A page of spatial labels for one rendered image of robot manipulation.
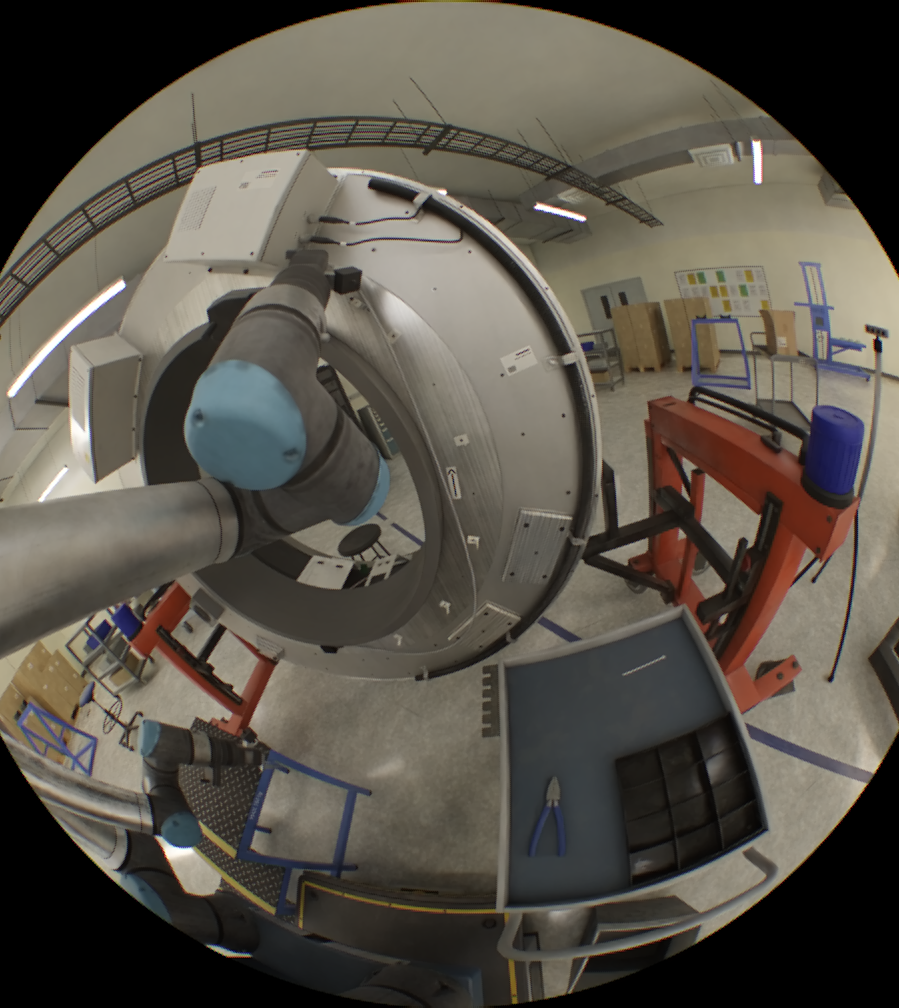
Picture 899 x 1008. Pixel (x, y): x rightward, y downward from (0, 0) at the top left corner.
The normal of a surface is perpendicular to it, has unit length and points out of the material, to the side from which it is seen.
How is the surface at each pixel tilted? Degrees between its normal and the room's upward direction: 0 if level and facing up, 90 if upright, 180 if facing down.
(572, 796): 0
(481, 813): 0
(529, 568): 90
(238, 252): 90
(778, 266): 90
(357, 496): 122
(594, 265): 90
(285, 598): 37
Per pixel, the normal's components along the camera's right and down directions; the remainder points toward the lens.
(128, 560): 0.97, 0.22
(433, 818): -0.35, -0.83
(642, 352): -0.77, 0.52
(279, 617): 0.25, -0.84
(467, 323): -0.07, 0.49
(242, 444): 0.13, 0.86
